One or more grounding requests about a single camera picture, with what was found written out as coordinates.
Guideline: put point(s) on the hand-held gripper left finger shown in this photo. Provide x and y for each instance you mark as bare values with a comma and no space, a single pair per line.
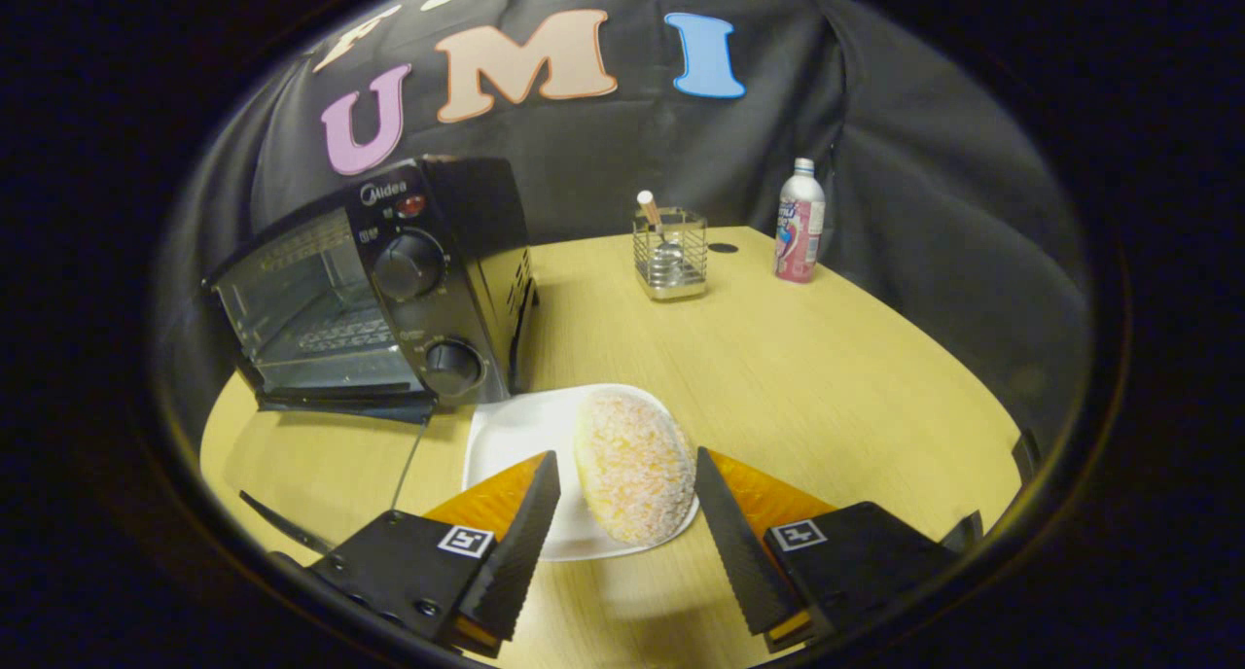
520,543

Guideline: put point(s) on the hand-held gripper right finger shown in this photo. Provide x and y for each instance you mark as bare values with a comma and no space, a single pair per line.
739,552

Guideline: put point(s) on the sugared doughnut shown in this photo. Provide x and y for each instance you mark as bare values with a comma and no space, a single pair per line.
632,465

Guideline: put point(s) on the black toaster oven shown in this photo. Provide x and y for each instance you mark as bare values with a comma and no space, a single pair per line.
457,222

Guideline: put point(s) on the white plate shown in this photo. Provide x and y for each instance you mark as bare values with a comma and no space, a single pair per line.
515,436

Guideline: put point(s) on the pink and white bottle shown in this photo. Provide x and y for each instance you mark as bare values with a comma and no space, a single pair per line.
800,227

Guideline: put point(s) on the black backdrop cloth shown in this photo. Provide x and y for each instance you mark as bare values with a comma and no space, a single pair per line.
924,212

